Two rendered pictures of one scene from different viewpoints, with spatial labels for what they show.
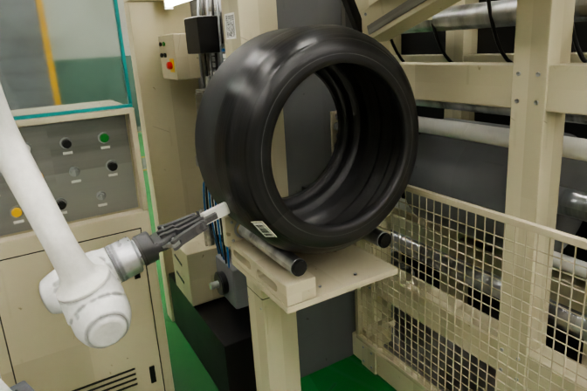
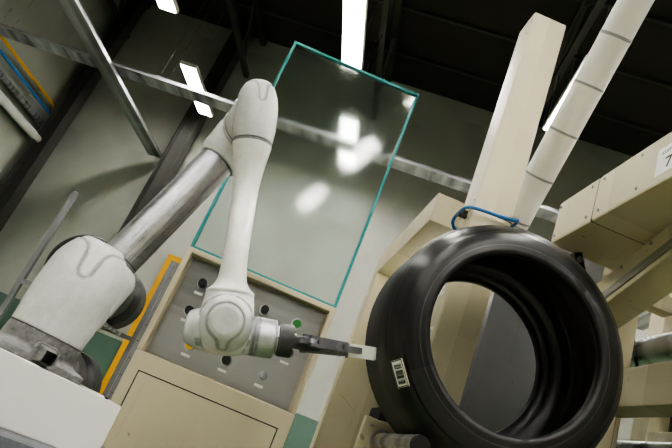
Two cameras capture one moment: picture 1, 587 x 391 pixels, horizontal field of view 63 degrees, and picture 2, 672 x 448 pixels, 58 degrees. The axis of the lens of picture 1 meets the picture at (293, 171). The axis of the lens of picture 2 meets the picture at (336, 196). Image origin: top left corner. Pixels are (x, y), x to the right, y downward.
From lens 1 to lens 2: 0.77 m
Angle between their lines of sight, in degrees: 47
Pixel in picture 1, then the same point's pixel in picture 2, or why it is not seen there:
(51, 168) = not seen: hidden behind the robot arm
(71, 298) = (217, 286)
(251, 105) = (436, 251)
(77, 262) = (239, 266)
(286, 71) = (480, 239)
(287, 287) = not seen: outside the picture
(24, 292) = (143, 420)
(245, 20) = not seen: hidden behind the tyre
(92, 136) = (287, 317)
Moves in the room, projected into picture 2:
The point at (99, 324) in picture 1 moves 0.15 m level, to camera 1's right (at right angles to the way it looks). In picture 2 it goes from (225, 305) to (290, 325)
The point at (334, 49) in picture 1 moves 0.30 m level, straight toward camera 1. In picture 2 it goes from (533, 245) to (514, 180)
